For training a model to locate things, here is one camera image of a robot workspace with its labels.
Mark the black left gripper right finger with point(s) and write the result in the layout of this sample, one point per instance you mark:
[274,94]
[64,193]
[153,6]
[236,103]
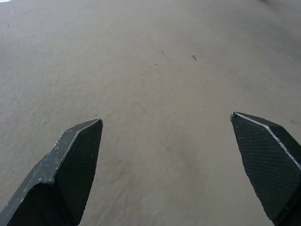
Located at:
[265,164]

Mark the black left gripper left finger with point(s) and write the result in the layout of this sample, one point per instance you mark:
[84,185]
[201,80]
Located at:
[63,174]

